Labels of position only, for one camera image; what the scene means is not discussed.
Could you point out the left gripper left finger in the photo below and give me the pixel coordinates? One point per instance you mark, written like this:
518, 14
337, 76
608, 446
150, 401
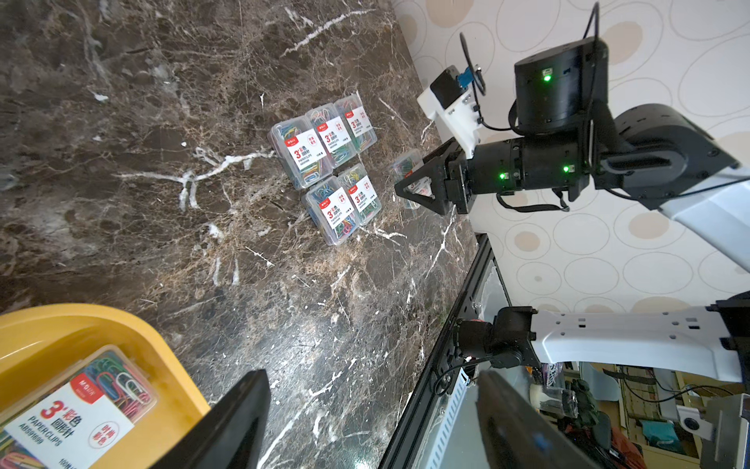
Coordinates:
231, 434

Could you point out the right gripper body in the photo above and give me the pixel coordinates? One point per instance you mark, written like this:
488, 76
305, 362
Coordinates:
503, 168

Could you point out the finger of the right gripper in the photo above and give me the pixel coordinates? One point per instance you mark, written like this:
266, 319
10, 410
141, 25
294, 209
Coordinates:
425, 176

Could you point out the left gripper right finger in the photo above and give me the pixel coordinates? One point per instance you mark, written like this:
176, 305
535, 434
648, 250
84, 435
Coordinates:
514, 435

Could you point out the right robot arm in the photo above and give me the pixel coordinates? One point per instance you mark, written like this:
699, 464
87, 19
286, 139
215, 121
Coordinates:
621, 204

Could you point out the yellow storage tray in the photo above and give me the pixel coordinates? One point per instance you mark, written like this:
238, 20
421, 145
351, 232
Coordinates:
38, 344

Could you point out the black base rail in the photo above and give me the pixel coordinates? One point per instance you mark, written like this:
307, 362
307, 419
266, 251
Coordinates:
439, 426

